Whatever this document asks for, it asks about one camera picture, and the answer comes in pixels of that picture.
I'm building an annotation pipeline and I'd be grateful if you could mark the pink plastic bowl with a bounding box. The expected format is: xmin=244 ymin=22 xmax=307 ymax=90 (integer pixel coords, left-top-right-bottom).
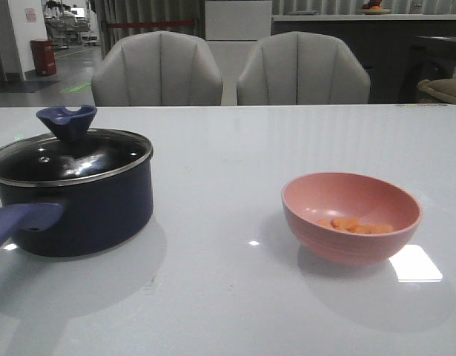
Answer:
xmin=282 ymin=172 xmax=423 ymax=266

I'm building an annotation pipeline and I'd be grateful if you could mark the glass lid blue knob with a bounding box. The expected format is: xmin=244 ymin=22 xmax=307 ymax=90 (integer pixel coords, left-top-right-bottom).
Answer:
xmin=0 ymin=105 xmax=153 ymax=187

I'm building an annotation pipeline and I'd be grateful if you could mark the right grey upholstered chair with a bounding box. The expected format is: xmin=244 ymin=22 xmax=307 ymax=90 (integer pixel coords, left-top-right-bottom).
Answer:
xmin=237 ymin=31 xmax=371 ymax=105

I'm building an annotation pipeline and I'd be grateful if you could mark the grey upholstered chair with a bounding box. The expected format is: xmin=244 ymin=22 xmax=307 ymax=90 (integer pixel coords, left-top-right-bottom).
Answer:
xmin=91 ymin=31 xmax=223 ymax=107
xmin=237 ymin=31 xmax=371 ymax=105

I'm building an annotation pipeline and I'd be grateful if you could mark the left grey upholstered chair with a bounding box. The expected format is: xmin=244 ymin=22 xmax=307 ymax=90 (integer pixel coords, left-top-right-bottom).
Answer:
xmin=91 ymin=31 xmax=223 ymax=107

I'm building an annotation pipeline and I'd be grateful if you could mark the white cabinet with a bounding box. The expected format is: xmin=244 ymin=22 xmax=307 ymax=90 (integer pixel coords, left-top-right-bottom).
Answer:
xmin=205 ymin=1 xmax=272 ymax=106

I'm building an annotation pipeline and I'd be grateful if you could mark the red barrier belt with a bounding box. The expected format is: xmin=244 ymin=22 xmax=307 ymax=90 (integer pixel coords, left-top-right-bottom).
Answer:
xmin=106 ymin=19 xmax=196 ymax=29

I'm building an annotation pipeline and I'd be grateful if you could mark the dark blue saucepan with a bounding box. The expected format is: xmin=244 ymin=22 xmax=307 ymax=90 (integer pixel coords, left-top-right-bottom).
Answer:
xmin=0 ymin=128 xmax=154 ymax=258

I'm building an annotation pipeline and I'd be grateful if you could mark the dark counter with white top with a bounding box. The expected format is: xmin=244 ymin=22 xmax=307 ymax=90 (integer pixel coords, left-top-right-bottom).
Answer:
xmin=272 ymin=14 xmax=456 ymax=103

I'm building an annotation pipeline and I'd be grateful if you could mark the dark floor mat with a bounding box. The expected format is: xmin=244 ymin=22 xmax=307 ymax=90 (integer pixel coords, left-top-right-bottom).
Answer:
xmin=0 ymin=80 xmax=59 ymax=93

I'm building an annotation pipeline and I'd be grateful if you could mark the fruit plate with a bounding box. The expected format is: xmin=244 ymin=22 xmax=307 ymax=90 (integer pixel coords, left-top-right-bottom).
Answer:
xmin=359 ymin=0 xmax=391 ymax=15

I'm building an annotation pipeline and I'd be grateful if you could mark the red bin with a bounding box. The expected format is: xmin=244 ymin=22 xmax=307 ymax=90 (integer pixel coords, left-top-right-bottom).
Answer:
xmin=30 ymin=39 xmax=57 ymax=76

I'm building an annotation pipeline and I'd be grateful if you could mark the beige cushion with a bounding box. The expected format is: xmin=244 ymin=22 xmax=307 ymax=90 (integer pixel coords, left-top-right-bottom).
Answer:
xmin=416 ymin=79 xmax=456 ymax=105

